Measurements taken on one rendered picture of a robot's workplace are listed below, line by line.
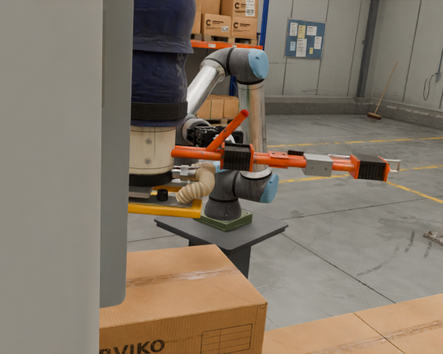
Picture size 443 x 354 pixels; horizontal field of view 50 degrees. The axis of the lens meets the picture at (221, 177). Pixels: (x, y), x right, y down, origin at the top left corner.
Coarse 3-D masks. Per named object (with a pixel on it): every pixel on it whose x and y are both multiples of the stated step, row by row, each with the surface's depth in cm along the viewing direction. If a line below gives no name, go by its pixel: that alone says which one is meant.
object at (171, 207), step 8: (160, 192) 119; (128, 200) 118; (136, 200) 119; (144, 200) 119; (152, 200) 120; (160, 200) 119; (168, 200) 121; (176, 200) 121; (192, 200) 122; (200, 200) 124; (128, 208) 116; (136, 208) 116; (144, 208) 116; (152, 208) 116; (160, 208) 116; (168, 208) 117; (176, 208) 117; (184, 208) 118; (192, 208) 118; (200, 208) 119; (176, 216) 117; (184, 216) 117; (192, 216) 117
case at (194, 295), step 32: (128, 256) 153; (160, 256) 155; (192, 256) 157; (224, 256) 159; (128, 288) 134; (160, 288) 136; (192, 288) 137; (224, 288) 138; (128, 320) 119; (160, 320) 122; (192, 320) 125; (224, 320) 129; (256, 320) 133; (128, 352) 121; (160, 352) 124; (192, 352) 128; (224, 352) 132; (256, 352) 137
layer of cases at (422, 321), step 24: (360, 312) 210; (384, 312) 211; (408, 312) 213; (432, 312) 214; (264, 336) 186; (288, 336) 188; (312, 336) 189; (336, 336) 190; (360, 336) 192; (384, 336) 193; (408, 336) 194; (432, 336) 196
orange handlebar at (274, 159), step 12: (180, 156) 124; (192, 156) 124; (204, 156) 124; (216, 156) 124; (264, 156) 128; (276, 156) 125; (288, 156) 129; (300, 156) 129; (336, 168) 125; (348, 168) 125
